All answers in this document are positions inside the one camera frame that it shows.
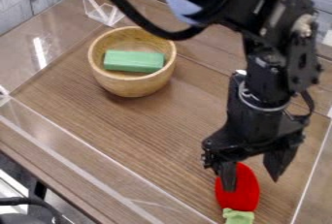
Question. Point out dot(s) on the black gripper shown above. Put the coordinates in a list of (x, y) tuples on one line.
[(257, 129)]

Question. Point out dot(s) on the red plush strawberry toy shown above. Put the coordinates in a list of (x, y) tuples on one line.
[(240, 203)]

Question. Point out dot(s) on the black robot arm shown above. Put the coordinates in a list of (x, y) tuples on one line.
[(278, 37)]

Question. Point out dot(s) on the wooden bowl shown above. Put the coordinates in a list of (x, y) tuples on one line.
[(128, 84)]

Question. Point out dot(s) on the green rectangular block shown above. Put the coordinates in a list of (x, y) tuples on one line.
[(132, 61)]

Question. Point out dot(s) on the clear acrylic corner bracket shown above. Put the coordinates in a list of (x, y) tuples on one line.
[(103, 13)]

